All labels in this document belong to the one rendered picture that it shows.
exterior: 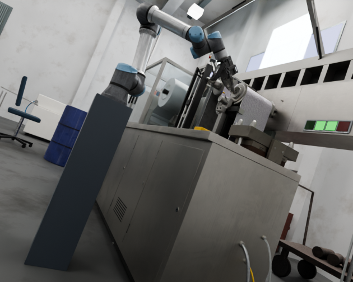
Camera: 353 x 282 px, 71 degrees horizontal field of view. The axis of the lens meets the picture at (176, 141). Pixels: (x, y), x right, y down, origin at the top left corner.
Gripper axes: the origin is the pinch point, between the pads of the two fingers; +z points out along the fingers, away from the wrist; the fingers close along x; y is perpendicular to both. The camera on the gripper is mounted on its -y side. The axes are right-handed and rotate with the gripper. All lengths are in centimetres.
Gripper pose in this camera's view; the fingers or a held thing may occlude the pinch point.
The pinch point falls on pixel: (231, 90)
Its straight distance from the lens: 159.1
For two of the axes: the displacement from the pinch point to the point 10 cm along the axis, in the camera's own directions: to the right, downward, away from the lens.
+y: 8.0, -4.9, 3.5
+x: -4.4, -0.9, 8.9
